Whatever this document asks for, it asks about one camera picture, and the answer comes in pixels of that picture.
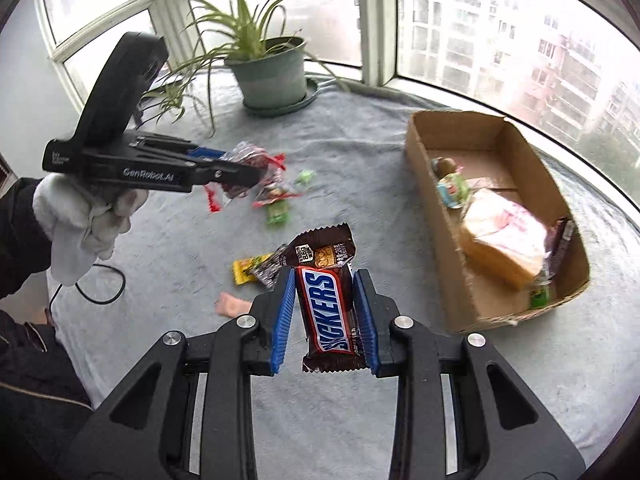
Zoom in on white window frame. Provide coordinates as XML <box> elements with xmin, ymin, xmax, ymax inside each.
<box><xmin>30</xmin><ymin>0</ymin><xmax>640</xmax><ymax>196</ymax></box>

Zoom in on clear red-edged snack packet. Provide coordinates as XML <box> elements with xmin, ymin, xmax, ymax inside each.
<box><xmin>220</xmin><ymin>141</ymin><xmax>287</xmax><ymax>202</ymax></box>
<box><xmin>252</xmin><ymin>185</ymin><xmax>303</xmax><ymax>209</ymax></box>
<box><xmin>202</xmin><ymin>183</ymin><xmax>223</xmax><ymax>214</ymax></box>

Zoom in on colourful round snack packet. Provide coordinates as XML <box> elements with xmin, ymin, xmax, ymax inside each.
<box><xmin>431</xmin><ymin>156</ymin><xmax>473</xmax><ymax>209</ymax></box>

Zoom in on bright green snack packet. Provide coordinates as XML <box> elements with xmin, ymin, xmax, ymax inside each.
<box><xmin>529</xmin><ymin>277</ymin><xmax>556</xmax><ymax>309</ymax></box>

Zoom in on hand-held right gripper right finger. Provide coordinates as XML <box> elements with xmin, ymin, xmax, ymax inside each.
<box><xmin>352</xmin><ymin>269</ymin><xmax>587</xmax><ymax>480</ymax></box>

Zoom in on green pot saucer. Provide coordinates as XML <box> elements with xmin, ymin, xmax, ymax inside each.
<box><xmin>242</xmin><ymin>77</ymin><xmax>319</xmax><ymax>118</ymax></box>

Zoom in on green white candy packet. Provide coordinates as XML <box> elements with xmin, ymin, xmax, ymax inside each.
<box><xmin>265</xmin><ymin>200</ymin><xmax>292</xmax><ymax>227</ymax></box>

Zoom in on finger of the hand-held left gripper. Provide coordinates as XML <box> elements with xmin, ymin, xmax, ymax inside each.
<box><xmin>187</xmin><ymin>160</ymin><xmax>266</xmax><ymax>195</ymax></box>
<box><xmin>132</xmin><ymin>132</ymin><xmax>233</xmax><ymax>163</ymax></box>

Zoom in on apartment buildings outside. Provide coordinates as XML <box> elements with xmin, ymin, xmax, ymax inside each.
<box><xmin>395</xmin><ymin>0</ymin><xmax>640</xmax><ymax>171</ymax></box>

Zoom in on yellow snack packet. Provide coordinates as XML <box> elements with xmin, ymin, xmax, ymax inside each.
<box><xmin>232</xmin><ymin>255</ymin><xmax>273</xmax><ymax>287</ymax></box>

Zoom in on brown chocolate bar blue lettering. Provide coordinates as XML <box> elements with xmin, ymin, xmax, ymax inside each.
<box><xmin>286</xmin><ymin>221</ymin><xmax>371</xmax><ymax>375</ymax></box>

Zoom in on small dark snack packet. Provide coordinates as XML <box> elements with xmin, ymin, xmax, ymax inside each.
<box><xmin>250</xmin><ymin>246</ymin><xmax>291</xmax><ymax>291</ymax></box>

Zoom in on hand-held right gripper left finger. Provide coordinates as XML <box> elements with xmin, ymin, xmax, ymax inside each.
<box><xmin>57</xmin><ymin>266</ymin><xmax>297</xmax><ymax>480</ymax></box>

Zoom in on person's left hand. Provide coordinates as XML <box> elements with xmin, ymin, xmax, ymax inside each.
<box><xmin>32</xmin><ymin>175</ymin><xmax>148</xmax><ymax>286</ymax></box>

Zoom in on cardboard box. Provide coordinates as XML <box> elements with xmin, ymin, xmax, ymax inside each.
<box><xmin>404</xmin><ymin>109</ymin><xmax>591</xmax><ymax>333</ymax></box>

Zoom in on sliced bread packet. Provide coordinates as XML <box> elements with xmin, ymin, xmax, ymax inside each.
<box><xmin>459</xmin><ymin>187</ymin><xmax>548</xmax><ymax>290</ymax></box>

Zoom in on person's left forearm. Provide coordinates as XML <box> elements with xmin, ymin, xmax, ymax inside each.
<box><xmin>0</xmin><ymin>177</ymin><xmax>53</xmax><ymax>301</ymax></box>

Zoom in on dark brown chocolate bar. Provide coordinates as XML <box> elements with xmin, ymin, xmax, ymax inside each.
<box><xmin>542</xmin><ymin>217</ymin><xmax>576</xmax><ymax>281</ymax></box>

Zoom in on person's dark clothing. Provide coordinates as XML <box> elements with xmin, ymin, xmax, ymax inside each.
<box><xmin>0</xmin><ymin>307</ymin><xmax>93</xmax><ymax>480</ymax></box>

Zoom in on black cable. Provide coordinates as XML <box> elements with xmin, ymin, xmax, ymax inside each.
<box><xmin>47</xmin><ymin>264</ymin><xmax>127</xmax><ymax>321</ymax></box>

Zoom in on spider plant in green pot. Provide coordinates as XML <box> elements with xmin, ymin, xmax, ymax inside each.
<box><xmin>135</xmin><ymin>0</ymin><xmax>351</xmax><ymax>136</ymax></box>

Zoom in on small pink packet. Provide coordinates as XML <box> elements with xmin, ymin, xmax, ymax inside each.
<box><xmin>216</xmin><ymin>294</ymin><xmax>252</xmax><ymax>318</ymax></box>

